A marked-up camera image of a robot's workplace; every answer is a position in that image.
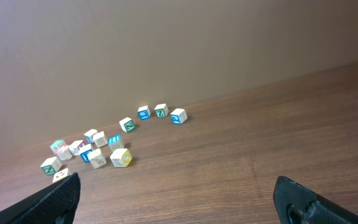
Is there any green z block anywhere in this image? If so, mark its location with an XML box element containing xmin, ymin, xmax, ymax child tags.
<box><xmin>154</xmin><ymin>103</ymin><xmax>168</xmax><ymax>118</ymax></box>
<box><xmin>40</xmin><ymin>156</ymin><xmax>62</xmax><ymax>175</ymax></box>

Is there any brown circle block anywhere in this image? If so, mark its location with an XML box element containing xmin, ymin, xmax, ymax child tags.
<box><xmin>53</xmin><ymin>168</ymin><xmax>71</xmax><ymax>183</ymax></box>

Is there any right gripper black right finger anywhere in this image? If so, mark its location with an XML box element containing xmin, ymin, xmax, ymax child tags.
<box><xmin>273</xmin><ymin>176</ymin><xmax>358</xmax><ymax>224</ymax></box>

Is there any blue L block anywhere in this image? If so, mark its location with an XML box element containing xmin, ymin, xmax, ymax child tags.
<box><xmin>79</xmin><ymin>144</ymin><xmax>94</xmax><ymax>163</ymax></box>

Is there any blue white back block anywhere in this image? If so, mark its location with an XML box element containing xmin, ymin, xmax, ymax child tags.
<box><xmin>84</xmin><ymin>129</ymin><xmax>98</xmax><ymax>144</ymax></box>

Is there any right gripper black textured left finger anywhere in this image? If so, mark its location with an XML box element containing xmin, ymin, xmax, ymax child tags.
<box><xmin>0</xmin><ymin>172</ymin><xmax>81</xmax><ymax>224</ymax></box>

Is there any yellow K block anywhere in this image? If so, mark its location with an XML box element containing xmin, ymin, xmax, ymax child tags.
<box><xmin>109</xmin><ymin>148</ymin><xmax>132</xmax><ymax>167</ymax></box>

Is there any yellow animal block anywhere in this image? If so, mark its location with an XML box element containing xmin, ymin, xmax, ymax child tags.
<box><xmin>88</xmin><ymin>148</ymin><xmax>106</xmax><ymax>169</ymax></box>

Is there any blue striped H block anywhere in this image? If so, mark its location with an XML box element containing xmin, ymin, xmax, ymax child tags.
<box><xmin>108</xmin><ymin>134</ymin><xmax>124</xmax><ymax>152</ymax></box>

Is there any green V block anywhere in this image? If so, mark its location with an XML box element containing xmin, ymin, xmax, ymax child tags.
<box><xmin>119</xmin><ymin>117</ymin><xmax>136</xmax><ymax>133</ymax></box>

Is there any pale pink block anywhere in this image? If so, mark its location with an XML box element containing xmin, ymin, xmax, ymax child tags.
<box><xmin>57</xmin><ymin>145</ymin><xmax>73</xmax><ymax>161</ymax></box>

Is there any blue block far right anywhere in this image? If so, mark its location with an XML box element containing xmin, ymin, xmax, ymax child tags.
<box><xmin>170</xmin><ymin>108</ymin><xmax>188</xmax><ymax>124</ymax></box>

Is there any plain wood picture block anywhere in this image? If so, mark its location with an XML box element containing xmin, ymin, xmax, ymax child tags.
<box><xmin>93</xmin><ymin>131</ymin><xmax>108</xmax><ymax>147</ymax></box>

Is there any red I block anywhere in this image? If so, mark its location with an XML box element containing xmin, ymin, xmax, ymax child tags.
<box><xmin>68</xmin><ymin>140</ymin><xmax>85</xmax><ymax>156</ymax></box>

